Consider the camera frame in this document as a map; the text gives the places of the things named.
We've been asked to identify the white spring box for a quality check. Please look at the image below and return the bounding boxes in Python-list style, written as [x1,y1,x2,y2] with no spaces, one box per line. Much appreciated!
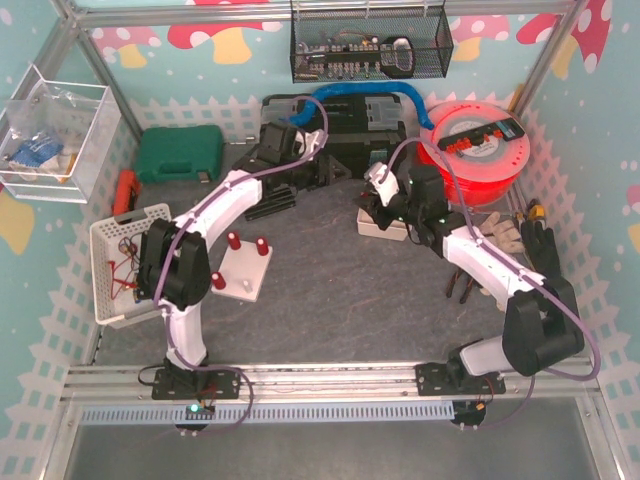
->
[356,209,408,241]

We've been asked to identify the black aluminium extrusion profile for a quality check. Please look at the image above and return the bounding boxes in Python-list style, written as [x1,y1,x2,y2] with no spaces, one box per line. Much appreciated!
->
[244,186,296,221]

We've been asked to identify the white peg base plate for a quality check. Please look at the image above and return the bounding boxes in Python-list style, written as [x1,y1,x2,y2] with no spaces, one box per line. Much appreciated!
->
[211,240,273,302]

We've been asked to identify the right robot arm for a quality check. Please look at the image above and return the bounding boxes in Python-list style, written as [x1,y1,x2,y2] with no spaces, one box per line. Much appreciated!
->
[356,162,585,377]

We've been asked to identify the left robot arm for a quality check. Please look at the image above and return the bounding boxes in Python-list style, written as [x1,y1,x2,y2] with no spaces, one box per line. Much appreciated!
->
[136,122,329,371]

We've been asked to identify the black toolbox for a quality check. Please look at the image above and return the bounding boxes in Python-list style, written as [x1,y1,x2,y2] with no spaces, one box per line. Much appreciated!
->
[269,93,407,189]

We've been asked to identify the white work glove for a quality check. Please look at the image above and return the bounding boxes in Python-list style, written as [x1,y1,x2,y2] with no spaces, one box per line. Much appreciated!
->
[479,211,525,254]

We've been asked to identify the black red terminal strip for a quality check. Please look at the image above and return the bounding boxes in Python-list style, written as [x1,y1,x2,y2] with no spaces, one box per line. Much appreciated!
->
[437,118,525,154]

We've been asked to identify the black work glove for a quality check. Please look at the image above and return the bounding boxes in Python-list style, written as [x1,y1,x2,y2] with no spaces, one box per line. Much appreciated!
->
[520,220,562,278]

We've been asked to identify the green plastic case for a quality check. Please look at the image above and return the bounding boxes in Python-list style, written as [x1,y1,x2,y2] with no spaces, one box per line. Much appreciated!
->
[134,124,224,184]

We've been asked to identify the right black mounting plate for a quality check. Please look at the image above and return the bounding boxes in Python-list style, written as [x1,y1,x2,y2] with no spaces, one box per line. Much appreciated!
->
[414,360,506,397]

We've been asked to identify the black mounting plate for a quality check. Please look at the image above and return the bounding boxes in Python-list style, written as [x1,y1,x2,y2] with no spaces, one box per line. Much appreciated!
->
[414,360,506,397]
[151,367,241,401]

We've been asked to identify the white perforated basket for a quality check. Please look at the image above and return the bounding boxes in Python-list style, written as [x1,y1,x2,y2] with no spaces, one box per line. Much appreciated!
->
[90,203,171,329]

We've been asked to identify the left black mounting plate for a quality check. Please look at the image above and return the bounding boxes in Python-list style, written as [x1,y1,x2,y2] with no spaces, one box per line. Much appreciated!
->
[151,367,241,401]

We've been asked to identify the blue white cloth glove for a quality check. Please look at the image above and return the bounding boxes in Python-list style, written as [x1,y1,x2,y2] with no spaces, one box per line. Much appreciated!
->
[9,132,64,172]

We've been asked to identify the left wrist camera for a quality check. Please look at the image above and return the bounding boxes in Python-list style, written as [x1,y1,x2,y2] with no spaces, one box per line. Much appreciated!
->
[295,129,328,161]

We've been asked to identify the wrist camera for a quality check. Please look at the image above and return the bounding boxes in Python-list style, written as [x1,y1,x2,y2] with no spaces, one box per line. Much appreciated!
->
[364,162,399,207]
[295,129,328,161]

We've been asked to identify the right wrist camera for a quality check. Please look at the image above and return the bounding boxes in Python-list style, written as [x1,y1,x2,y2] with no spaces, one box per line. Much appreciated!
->
[364,162,399,207]

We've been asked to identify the blue corrugated hose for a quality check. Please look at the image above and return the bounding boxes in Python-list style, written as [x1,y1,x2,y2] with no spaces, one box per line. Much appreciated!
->
[284,82,435,131]

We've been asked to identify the red handled pliers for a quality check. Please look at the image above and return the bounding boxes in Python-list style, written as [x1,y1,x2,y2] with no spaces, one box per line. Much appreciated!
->
[445,269,484,305]

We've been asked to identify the black wire mesh basket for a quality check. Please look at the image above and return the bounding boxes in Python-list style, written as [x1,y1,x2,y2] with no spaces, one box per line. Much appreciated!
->
[290,6,454,83]

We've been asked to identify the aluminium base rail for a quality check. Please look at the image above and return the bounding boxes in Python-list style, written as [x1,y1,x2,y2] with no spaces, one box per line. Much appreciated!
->
[61,357,601,405]

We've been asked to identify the orange handled tool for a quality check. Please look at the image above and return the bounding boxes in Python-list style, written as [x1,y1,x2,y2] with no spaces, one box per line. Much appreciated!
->
[112,170,141,216]

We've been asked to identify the grey slotted cable duct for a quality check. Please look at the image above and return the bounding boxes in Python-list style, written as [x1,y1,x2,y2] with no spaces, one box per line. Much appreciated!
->
[80,400,455,426]

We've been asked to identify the clear acrylic wall box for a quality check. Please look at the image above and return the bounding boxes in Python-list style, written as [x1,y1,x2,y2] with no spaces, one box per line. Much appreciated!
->
[1,65,121,204]

